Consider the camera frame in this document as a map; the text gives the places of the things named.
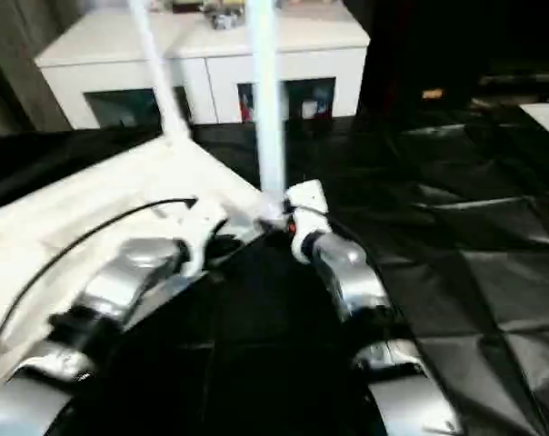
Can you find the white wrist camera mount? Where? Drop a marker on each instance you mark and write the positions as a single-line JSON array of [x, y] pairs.
[[206, 218], [308, 195]]

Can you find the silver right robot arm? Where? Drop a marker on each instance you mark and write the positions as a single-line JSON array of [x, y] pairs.
[[352, 268]]

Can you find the grey curtain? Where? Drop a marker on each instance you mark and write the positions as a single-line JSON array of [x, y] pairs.
[[11, 68]]

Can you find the white plastic table top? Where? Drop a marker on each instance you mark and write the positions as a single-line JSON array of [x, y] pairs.
[[74, 218]]

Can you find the dark low shelf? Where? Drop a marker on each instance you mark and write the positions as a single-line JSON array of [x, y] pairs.
[[524, 84]]

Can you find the black mat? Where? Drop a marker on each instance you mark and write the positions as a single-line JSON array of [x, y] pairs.
[[461, 227]]

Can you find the small yellow tag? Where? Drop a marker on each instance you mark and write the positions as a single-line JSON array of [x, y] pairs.
[[432, 94]]

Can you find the white plastic table leg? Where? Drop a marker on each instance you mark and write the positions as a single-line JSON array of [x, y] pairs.
[[267, 113], [158, 68]]

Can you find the glass bowl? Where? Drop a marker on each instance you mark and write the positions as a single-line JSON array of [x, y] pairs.
[[223, 20]]

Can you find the white cabinet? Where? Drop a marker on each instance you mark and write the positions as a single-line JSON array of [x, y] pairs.
[[97, 50]]

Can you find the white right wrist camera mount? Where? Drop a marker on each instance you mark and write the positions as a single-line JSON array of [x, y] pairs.
[[308, 195]]

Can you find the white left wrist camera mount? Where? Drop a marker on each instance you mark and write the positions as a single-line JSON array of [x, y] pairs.
[[206, 218]]

